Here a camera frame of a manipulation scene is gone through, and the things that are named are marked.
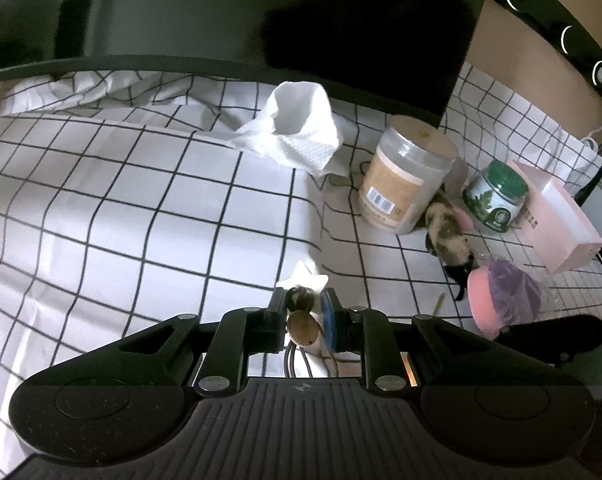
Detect white star ornament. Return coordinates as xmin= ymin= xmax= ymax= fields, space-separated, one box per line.
xmin=276 ymin=260 xmax=338 ymax=361

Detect pink box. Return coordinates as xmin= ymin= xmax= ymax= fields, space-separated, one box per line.
xmin=506 ymin=160 xmax=602 ymax=275

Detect green lid jar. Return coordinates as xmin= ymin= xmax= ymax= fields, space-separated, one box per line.
xmin=462 ymin=160 xmax=529 ymax=233

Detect white paper towel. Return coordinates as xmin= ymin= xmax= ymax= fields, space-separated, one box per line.
xmin=233 ymin=81 xmax=349 ymax=178

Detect lavender towel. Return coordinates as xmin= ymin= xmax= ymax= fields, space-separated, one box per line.
xmin=486 ymin=259 xmax=544 ymax=328

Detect clear jar with beige label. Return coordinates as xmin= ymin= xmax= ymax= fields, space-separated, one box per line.
xmin=357 ymin=115 xmax=459 ymax=235

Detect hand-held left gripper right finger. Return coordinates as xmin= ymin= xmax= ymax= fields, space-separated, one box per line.
xmin=322 ymin=287 xmax=491 ymax=393

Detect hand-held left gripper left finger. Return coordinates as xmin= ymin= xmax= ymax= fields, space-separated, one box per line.
xmin=113 ymin=287 xmax=291 ymax=393

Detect black power strip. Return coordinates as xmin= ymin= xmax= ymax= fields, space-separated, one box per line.
xmin=486 ymin=0 xmax=602 ymax=111

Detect checked white tablecloth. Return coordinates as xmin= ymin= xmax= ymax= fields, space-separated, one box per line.
xmin=0 ymin=62 xmax=602 ymax=461

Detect spotted furry plush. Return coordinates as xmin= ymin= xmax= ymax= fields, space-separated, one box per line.
xmin=423 ymin=200 xmax=474 ymax=271

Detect pink round pad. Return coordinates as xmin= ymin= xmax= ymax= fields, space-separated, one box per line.
xmin=468 ymin=267 xmax=504 ymax=338

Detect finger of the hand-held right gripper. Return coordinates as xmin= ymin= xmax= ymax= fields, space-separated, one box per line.
xmin=494 ymin=314 xmax=602 ymax=366

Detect dark curved monitor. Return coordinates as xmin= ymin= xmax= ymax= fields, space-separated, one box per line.
xmin=0 ymin=0 xmax=489 ymax=128

